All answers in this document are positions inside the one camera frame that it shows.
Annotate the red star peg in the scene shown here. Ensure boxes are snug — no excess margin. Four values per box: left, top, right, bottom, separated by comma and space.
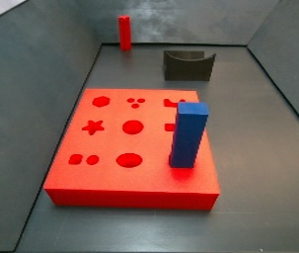
118, 15, 133, 50

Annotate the red shape-sorter board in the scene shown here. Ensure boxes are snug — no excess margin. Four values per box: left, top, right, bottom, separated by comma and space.
44, 89, 221, 211

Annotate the blue rectangular block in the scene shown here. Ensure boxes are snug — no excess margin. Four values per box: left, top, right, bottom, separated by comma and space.
169, 102, 210, 168

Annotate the black curved block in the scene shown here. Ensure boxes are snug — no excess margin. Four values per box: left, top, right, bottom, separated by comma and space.
163, 50, 217, 81

